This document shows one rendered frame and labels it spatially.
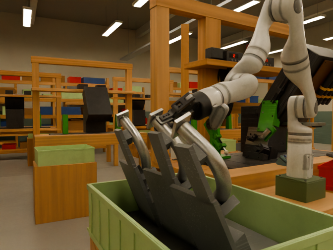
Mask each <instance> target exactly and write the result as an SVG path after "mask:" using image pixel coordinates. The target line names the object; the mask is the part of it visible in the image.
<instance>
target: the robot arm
mask: <svg viewBox="0 0 333 250"><path fill-rule="evenodd" d="M278 21H287V22H288V25H289V36H288V39H287V42H286V44H285V46H284V48H283V50H282V52H281V56H280V59H281V64H282V68H283V72H284V74H285V75H286V77H287V78H288V79H289V80H290V81H291V82H292V83H294V84H295V85H296V86H297V87H298V88H299V89H300V90H301V92H302V94H303V95H299V96H290V97H289V99H288V102H287V130H288V133H287V134H288V135H287V164H286V175H287V176H289V177H292V178H298V179H309V178H311V177H313V160H314V154H312V133H313V131H312V129H311V128H310V127H307V126H305V125H303V124H301V123H300V122H299V121H298V118H314V117H315V116H316V115H317V113H318V103H317V98H316V94H315V90H314V86H313V82H312V77H311V70H310V61H309V55H308V50H307V45H306V39H305V32H304V17H303V3H302V0H265V2H264V4H263V7H262V9H261V12H260V15H259V18H258V21H257V24H256V28H255V31H254V34H253V37H252V39H251V41H250V43H249V45H248V47H247V49H246V51H245V53H244V55H243V57H242V59H241V60H240V61H239V62H238V63H237V64H236V65H235V66H234V67H233V69H232V70H231V71H230V72H229V73H228V74H227V76H226V78H225V80H224V82H219V83H216V84H214V85H212V86H210V87H207V88H204V89H201V90H199V91H197V92H195V93H192V94H190V93H189V92H187V93H186V94H185V95H183V96H182V97H181V98H180V99H178V100H177V101H176V102H174V103H173V104H172V105H171V107H172V108H171V109H170V110H168V112H167V113H165V114H163V115H161V116H159V117H157V119H156V121H157V122H158V123H159V124H160V125H163V124H165V123H167V124H168V125H169V126H170V127H171V128H173V123H174V121H175V120H176V119H178V118H179V117H181V116H183V115H184V114H186V113H188V112H190V113H191V118H190V121H191V120H197V121H199V120H202V119H204V118H205V117H207V116H209V119H210V127H211V128H212V129H213V130H217V129H218V128H220V127H221V125H222V122H223V121H224V119H225V117H226V115H227V113H228V111H229V107H228V104H229V103H233V102H237V101H241V100H244V99H247V98H249V97H251V96H253V95H254V94H255V93H256V91H257V89H258V80H257V78H256V77H255V76H254V75H252V74H255V73H258V72H259V71H260V70H261V69H262V67H263V65H264V63H265V61H266V59H267V57H268V55H269V53H270V48H271V43H270V37H269V28H270V26H271V25H272V23H273V22H278ZM170 122H173V123H170Z"/></svg>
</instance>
